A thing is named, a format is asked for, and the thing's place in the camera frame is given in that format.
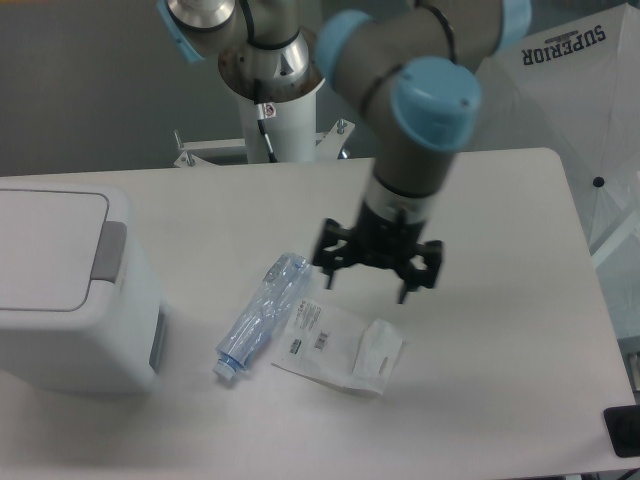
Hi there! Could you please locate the white push-lid trash can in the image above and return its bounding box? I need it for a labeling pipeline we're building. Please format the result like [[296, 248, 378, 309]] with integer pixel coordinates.
[[1, 179, 166, 394]]

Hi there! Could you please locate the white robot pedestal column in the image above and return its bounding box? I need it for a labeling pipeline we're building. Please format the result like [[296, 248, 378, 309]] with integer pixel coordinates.
[[236, 93, 316, 157]]

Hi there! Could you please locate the crushed clear plastic bottle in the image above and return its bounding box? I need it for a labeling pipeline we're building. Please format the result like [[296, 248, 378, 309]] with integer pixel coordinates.
[[212, 253, 312, 382]]

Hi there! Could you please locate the white metal base frame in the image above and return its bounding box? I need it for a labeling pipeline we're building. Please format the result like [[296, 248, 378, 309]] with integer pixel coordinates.
[[173, 118, 356, 168]]

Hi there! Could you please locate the black device at edge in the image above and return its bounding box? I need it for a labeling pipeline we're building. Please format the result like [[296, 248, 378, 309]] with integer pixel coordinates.
[[603, 405, 639, 458]]

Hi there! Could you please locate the white plastic packaging bag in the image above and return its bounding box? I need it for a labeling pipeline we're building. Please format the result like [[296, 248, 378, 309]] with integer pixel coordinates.
[[271, 298, 404, 395]]

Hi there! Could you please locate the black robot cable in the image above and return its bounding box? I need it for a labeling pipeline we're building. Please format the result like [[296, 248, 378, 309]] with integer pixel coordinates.
[[254, 79, 279, 164]]

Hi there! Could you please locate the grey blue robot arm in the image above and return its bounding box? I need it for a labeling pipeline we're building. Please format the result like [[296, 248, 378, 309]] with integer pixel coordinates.
[[157, 1, 532, 294]]

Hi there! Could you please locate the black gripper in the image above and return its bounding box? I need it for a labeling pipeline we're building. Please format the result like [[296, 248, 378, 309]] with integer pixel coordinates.
[[312, 202, 444, 304]]

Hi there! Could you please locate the white superior umbrella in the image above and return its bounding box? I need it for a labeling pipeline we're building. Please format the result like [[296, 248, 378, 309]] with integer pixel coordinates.
[[467, 3, 639, 339]]

